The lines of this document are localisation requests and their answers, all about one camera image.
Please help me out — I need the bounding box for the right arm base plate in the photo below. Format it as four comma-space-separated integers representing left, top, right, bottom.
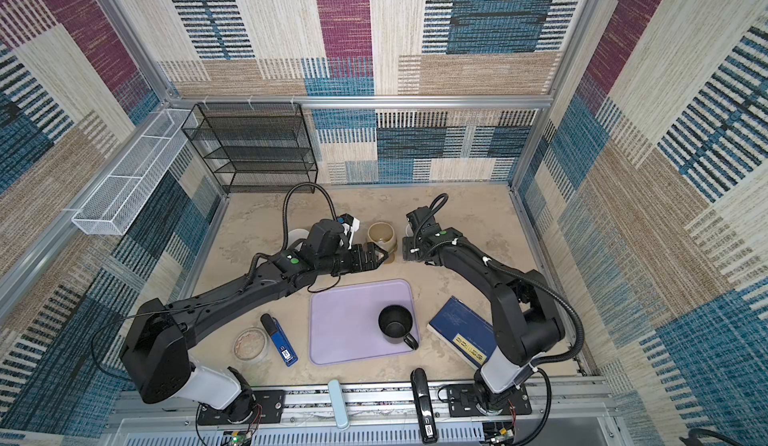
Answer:
437, 383, 532, 417

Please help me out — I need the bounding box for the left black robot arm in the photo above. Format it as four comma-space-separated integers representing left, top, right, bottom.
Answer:
120, 219, 389, 424

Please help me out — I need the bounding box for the blue hardcover book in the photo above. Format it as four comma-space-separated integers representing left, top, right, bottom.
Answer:
427, 296, 496, 369

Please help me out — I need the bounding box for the black wire shelf rack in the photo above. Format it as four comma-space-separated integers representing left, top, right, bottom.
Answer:
181, 102, 318, 194

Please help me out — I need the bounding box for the clear tape roll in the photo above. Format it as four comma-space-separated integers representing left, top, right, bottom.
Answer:
233, 327, 269, 362

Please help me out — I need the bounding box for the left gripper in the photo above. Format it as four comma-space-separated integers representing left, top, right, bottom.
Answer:
316, 241, 388, 279

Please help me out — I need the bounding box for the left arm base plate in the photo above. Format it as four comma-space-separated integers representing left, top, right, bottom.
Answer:
196, 390, 285, 426

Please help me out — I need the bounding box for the black stapler on rail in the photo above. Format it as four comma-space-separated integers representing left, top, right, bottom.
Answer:
410, 368, 438, 444

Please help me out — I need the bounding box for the black mug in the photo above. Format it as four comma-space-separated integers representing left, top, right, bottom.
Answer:
378, 305, 419, 350

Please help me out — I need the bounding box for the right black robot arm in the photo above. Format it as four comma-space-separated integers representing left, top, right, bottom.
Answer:
403, 206, 585, 413

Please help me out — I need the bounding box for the blue black stapler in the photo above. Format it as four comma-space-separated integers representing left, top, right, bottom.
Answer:
260, 313, 298, 367

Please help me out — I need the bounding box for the beige ceramic mug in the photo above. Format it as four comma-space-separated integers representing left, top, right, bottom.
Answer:
367, 221, 397, 264

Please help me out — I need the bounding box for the light blue handle bar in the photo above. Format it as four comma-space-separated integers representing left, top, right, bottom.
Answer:
327, 379, 350, 430

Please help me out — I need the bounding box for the white wire mesh basket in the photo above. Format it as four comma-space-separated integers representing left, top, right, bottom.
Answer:
72, 108, 189, 236

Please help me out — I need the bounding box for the lavender plastic tray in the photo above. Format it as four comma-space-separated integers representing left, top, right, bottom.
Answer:
308, 279, 415, 366

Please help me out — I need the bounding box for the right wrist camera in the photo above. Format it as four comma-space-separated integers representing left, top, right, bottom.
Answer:
406, 206, 431, 234

